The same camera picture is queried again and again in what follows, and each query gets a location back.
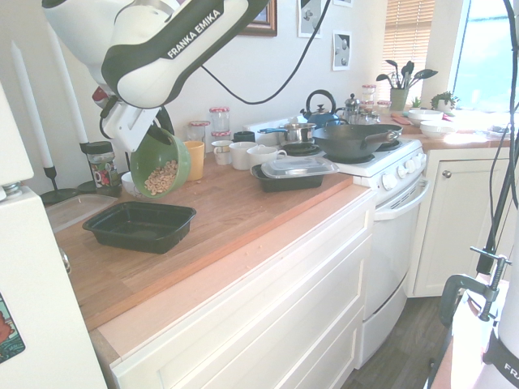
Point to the black stand pole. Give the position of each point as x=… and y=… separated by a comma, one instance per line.
x=500, y=210

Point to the french press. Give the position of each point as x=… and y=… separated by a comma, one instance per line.
x=352, y=107

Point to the yellow mug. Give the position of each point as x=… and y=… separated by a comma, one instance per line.
x=196, y=162

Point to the green ceramic bowl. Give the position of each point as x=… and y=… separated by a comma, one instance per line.
x=180, y=162

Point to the black wok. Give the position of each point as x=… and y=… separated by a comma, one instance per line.
x=348, y=139

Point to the white stove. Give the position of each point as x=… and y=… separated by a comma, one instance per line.
x=389, y=243

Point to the glass jar with dark lid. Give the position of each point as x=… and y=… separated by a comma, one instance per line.
x=103, y=166

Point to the succulent in white pot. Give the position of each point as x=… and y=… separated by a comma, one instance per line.
x=444, y=104

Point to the small glass jar red lid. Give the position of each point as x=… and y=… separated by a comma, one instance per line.
x=221, y=135

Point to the black cup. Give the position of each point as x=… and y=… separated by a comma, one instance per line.
x=244, y=136

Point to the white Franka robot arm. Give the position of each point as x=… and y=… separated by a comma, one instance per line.
x=154, y=61

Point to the small white printed mug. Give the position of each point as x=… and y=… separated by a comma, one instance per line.
x=221, y=153

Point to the colourful fridge magnet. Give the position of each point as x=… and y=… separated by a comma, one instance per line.
x=8, y=328

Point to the window blinds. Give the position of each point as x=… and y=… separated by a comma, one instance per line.
x=405, y=36

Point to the white cabinet with knob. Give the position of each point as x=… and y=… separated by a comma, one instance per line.
x=454, y=227

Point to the framed picture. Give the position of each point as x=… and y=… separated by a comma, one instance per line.
x=267, y=24

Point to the white counter cabinet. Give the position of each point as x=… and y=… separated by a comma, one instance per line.
x=263, y=308

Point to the cereal rings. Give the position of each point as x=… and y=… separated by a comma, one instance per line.
x=158, y=178

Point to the white robot base black band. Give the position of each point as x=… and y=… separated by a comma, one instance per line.
x=504, y=356

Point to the tall white candle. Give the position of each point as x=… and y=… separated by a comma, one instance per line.
x=71, y=101
x=32, y=109

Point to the clear plastic lid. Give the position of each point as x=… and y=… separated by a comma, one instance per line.
x=69, y=210

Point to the black and white poster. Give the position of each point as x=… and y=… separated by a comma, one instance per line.
x=310, y=18
x=341, y=50

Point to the blue kettle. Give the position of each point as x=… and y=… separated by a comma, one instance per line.
x=322, y=117

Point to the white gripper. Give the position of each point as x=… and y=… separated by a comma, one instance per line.
x=125, y=125

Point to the empty black plastic container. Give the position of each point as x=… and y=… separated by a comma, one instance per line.
x=138, y=227

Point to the white bowl with swirl print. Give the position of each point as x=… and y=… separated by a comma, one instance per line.
x=127, y=184

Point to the metal clamp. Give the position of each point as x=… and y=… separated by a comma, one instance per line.
x=492, y=283

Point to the tall glass jar red lid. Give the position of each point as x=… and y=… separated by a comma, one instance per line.
x=219, y=117

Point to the plant in green pot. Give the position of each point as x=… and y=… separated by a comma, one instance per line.
x=399, y=99

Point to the lidded black plastic container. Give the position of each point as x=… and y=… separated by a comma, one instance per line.
x=290, y=184

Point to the plain white mug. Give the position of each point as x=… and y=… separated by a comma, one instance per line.
x=261, y=156
x=242, y=156

